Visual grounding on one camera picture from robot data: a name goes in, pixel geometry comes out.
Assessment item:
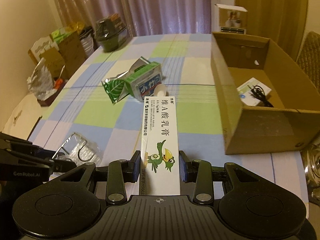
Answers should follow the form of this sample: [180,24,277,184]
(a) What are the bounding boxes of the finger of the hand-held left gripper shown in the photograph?
[0,132,44,155]
[0,149,77,173]

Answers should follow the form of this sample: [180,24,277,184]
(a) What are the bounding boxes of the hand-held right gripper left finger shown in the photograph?
[56,151,141,205]

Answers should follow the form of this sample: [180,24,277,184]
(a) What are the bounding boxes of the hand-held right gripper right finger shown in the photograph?
[179,151,260,205]

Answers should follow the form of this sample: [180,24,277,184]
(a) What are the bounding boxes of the white ointment box green bird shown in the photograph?
[138,95,182,196]

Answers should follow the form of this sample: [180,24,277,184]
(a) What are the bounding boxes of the clear plastic package wire handle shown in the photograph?
[54,132,103,167]

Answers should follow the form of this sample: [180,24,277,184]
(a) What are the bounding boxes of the silver foil bag green leaf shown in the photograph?
[102,57,150,104]

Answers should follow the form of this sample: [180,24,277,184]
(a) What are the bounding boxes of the green medicine box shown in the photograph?
[125,62,162,102]

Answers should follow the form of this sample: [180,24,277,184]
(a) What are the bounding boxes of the white medicine box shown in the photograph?
[237,77,272,107]

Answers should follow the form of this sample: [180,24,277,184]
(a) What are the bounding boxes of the black cable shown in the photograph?
[250,86,274,108]

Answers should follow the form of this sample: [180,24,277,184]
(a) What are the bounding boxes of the checked tablecloth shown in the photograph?
[29,33,304,200]

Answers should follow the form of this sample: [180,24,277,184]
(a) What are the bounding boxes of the dark red box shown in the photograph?
[37,85,65,107]

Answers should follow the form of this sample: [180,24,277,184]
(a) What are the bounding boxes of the crumpled plastic bag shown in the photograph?
[27,57,57,99]

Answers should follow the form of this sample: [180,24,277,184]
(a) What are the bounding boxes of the orange screwdriver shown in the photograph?
[55,65,66,88]

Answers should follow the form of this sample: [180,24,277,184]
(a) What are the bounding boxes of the small yellow-brown cardboard box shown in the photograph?
[40,49,67,78]

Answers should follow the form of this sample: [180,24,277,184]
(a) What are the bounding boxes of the white carved board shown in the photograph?
[28,35,59,63]

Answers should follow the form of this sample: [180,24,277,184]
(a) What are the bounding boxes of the tall brown cardboard box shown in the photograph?
[59,31,87,78]

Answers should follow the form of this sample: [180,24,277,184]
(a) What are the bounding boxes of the green packet box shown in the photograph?
[51,27,75,43]

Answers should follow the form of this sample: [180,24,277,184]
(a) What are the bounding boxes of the black rack with white dishes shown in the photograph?
[80,26,98,57]

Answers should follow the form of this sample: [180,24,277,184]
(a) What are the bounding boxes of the yellow plastic item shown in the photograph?
[66,22,85,34]

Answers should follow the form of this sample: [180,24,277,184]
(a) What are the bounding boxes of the metal kettle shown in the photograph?
[302,145,320,188]

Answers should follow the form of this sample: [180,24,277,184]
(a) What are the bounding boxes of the black green wrapped bowl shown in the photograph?
[94,14,130,53]

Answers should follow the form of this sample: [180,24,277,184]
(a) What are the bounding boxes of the white product box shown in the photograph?
[215,4,249,34]

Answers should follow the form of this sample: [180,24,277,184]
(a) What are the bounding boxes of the purple curtain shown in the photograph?
[47,0,213,37]

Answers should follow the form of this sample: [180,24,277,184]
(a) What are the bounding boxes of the quilted chair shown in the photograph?
[296,31,320,85]

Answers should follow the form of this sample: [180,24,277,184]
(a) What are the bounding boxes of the wooden door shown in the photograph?
[234,0,309,55]

